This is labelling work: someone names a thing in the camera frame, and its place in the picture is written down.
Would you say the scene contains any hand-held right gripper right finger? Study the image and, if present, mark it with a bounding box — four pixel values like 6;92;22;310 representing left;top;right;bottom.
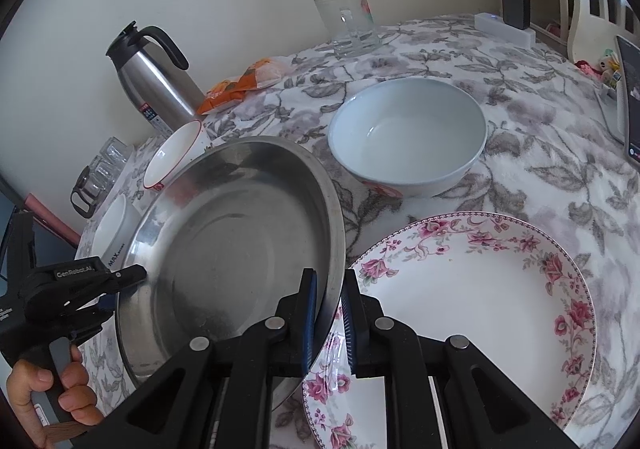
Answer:
339;269;581;449

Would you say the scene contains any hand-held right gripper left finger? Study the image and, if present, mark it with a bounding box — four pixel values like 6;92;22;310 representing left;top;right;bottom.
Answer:
100;268;321;449

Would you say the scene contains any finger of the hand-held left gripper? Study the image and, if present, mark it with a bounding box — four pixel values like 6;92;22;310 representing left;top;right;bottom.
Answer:
102;265;147;291
75;294;119;330

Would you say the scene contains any white square bowl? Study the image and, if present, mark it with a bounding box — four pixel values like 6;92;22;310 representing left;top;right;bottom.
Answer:
91;193;143;270

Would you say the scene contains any stainless steel basin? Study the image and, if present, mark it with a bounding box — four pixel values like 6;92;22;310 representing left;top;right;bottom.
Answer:
114;135;347;410

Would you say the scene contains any pink floral plate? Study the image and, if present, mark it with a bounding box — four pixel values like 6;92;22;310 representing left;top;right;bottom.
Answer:
301;212;597;449

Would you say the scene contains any red rimmed strawberry bowl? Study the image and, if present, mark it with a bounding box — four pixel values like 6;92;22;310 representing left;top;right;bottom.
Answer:
142;120;203;192

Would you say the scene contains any large white bowl red print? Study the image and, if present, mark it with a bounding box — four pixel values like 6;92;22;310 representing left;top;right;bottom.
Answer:
327;78;488;198

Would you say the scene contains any person's left hand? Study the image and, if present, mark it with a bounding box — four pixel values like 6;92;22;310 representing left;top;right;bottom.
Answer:
6;344;104;449

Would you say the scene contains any pink rolled mat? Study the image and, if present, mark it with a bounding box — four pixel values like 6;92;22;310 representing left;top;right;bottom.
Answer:
25;193;83;250

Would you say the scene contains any small clear glass cup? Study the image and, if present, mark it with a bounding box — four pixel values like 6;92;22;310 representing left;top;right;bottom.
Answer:
100;136;132;165
92;156;123;190

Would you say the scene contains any stainless steel thermos jug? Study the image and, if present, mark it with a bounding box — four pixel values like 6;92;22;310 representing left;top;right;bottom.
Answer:
105;20;205;140

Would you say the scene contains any orange snack packet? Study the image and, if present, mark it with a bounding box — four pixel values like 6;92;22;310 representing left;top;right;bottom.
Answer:
195;78;246;116
239;56;291;91

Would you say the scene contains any floral tablecloth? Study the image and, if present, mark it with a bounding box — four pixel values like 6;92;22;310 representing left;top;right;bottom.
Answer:
75;13;640;449

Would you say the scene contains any clear glass mug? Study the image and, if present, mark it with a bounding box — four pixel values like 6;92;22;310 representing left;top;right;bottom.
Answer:
314;0;381;59

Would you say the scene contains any white phone stand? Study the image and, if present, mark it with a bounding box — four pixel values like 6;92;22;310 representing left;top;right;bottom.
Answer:
595;84;626;145

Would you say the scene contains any white power strip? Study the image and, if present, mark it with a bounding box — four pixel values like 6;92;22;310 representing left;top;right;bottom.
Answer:
474;13;537;48

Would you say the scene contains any black charger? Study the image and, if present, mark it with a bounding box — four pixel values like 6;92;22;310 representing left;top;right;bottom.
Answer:
501;0;531;29

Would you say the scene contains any smartphone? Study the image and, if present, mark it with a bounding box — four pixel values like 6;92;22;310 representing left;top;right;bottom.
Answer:
615;34;640;162

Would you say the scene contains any small toy figurine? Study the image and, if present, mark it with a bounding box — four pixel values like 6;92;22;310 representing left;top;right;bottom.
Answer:
601;48;622;81

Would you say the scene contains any glass teapot black handle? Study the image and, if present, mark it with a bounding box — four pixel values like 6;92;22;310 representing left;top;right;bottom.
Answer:
70;164;108;219

